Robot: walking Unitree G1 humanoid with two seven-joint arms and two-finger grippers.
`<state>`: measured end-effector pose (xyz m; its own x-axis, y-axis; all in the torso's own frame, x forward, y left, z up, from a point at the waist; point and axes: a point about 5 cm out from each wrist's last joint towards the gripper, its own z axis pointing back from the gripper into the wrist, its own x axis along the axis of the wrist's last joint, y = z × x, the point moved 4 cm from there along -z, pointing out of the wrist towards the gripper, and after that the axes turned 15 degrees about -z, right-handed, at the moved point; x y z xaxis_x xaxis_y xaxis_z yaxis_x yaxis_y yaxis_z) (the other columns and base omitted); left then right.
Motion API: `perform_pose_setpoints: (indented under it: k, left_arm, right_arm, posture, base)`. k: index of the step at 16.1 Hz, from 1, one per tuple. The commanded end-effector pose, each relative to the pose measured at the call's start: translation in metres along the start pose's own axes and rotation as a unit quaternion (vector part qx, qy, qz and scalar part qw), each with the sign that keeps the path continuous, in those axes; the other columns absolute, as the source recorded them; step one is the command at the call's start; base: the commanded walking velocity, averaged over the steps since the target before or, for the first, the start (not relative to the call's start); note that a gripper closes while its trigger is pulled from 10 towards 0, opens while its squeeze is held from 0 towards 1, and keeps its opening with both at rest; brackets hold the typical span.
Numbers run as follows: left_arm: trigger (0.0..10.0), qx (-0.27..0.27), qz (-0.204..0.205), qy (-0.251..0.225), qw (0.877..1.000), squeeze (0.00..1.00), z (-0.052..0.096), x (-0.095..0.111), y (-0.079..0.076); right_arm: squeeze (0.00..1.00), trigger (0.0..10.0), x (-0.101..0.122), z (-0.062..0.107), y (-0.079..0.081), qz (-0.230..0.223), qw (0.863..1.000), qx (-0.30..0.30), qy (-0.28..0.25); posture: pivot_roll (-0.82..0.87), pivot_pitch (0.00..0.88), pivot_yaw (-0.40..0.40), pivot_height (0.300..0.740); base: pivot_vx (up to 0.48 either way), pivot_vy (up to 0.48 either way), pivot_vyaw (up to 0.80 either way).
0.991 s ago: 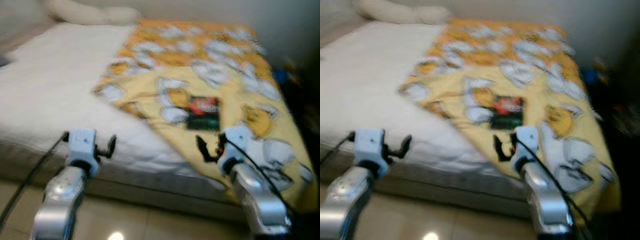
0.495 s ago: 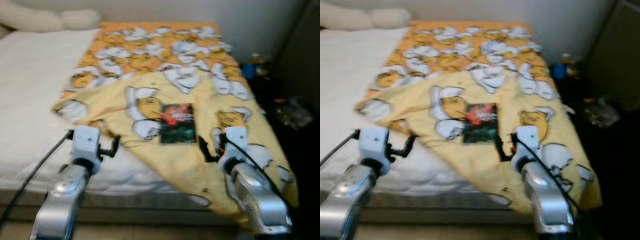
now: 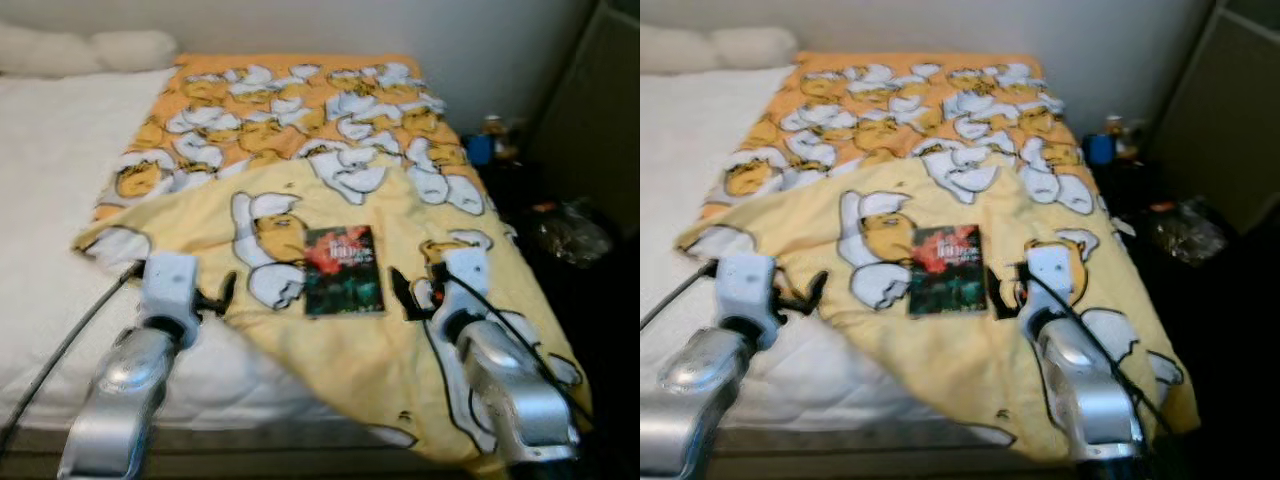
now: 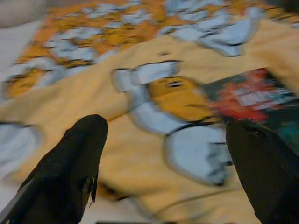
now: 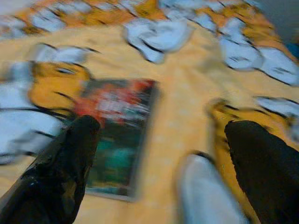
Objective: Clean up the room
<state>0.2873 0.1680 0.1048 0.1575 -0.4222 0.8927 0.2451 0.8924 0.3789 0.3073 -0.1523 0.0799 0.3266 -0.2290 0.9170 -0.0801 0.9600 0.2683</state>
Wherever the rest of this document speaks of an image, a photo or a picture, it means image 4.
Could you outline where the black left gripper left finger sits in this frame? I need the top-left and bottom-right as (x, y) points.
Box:
(0, 114), (109, 224)

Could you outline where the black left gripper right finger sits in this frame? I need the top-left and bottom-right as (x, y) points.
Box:
(225, 119), (299, 224)

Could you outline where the dark book with red print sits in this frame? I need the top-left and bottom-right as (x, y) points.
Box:
(202, 67), (299, 150)

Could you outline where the yellow cartoon print blanket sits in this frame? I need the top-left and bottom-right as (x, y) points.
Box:
(0, 0), (299, 224)

